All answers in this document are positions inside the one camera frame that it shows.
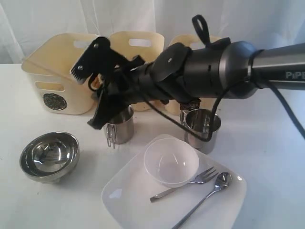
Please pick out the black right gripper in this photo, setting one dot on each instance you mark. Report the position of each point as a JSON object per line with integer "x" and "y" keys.
{"x": 128, "y": 84}

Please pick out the steel mug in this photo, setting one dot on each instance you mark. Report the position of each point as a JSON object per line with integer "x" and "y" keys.
{"x": 198, "y": 121}
{"x": 120, "y": 129}

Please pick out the stainless steel bowl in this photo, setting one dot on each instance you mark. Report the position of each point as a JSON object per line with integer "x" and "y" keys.
{"x": 50, "y": 157}

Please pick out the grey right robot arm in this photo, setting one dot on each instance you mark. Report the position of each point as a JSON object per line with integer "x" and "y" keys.
{"x": 182, "y": 74}

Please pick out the cream bin with circle mark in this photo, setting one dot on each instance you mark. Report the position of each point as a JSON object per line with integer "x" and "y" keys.
{"x": 48, "y": 69}

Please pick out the cream bin with square mark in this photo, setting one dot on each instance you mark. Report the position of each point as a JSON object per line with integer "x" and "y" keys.
{"x": 194, "y": 43}

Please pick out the cream bin with triangle mark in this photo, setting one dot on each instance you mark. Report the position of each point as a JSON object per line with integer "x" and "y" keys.
{"x": 146, "y": 44}

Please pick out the white plastic bowl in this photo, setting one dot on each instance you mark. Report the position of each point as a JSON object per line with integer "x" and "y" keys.
{"x": 171, "y": 162}

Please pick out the white square plate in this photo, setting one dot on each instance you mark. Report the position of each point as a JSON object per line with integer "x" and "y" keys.
{"x": 127, "y": 199}

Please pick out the steel fork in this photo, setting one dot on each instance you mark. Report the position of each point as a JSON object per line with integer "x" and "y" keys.
{"x": 201, "y": 178}

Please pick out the steel spoon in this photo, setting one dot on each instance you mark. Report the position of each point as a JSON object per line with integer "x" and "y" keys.
{"x": 222, "y": 182}

